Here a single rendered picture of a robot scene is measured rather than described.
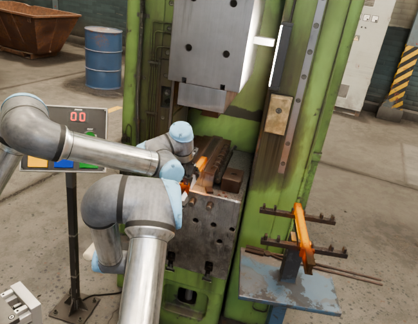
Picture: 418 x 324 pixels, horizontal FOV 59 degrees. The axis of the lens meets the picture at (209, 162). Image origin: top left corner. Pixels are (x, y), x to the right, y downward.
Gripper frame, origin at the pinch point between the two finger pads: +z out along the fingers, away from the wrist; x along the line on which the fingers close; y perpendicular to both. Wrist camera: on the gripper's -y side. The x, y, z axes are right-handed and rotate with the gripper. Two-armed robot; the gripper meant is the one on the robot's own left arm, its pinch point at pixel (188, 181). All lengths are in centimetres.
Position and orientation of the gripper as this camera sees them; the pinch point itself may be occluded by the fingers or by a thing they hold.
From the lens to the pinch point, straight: 150.0
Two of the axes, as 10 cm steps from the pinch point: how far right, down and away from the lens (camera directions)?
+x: 9.6, 2.1, -1.6
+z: 0.0, 5.8, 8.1
